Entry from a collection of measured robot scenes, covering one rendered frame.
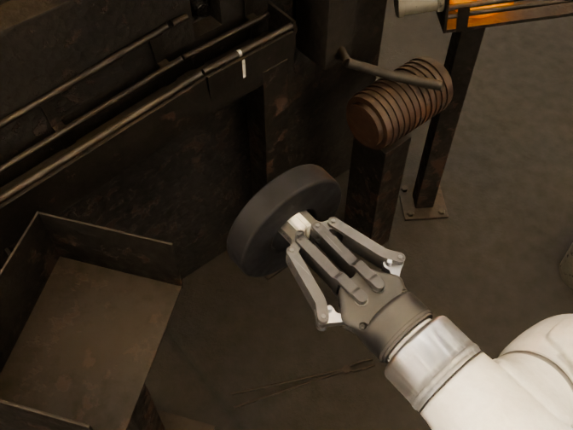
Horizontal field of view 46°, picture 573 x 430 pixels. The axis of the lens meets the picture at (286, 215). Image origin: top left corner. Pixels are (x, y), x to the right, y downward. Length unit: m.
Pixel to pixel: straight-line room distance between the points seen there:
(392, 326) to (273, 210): 0.18
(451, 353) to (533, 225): 1.27
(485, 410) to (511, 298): 1.13
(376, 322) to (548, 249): 1.24
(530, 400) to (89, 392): 0.58
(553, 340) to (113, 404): 0.57
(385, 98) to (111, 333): 0.71
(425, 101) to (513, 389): 0.85
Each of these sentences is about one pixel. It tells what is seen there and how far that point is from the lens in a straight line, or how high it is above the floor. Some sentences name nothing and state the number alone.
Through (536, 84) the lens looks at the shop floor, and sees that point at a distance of 2.32.
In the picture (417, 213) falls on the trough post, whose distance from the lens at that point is 1.86.
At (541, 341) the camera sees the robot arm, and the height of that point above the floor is 0.82.
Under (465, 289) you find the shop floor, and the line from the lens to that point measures 1.76.
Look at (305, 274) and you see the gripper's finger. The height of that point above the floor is 0.85.
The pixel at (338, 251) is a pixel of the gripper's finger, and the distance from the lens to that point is 0.75.
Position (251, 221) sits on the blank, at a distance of 0.73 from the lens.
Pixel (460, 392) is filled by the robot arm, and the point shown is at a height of 0.87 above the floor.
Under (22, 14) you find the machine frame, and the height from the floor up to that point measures 0.87.
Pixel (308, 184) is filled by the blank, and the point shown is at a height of 0.90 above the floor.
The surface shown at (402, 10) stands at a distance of 1.37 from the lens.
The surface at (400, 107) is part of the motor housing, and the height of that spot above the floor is 0.52.
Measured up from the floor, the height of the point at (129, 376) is 0.60.
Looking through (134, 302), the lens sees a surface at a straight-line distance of 1.02.
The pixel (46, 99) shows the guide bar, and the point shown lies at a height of 0.74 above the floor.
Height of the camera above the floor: 1.48
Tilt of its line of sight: 54 degrees down
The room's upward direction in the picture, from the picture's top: straight up
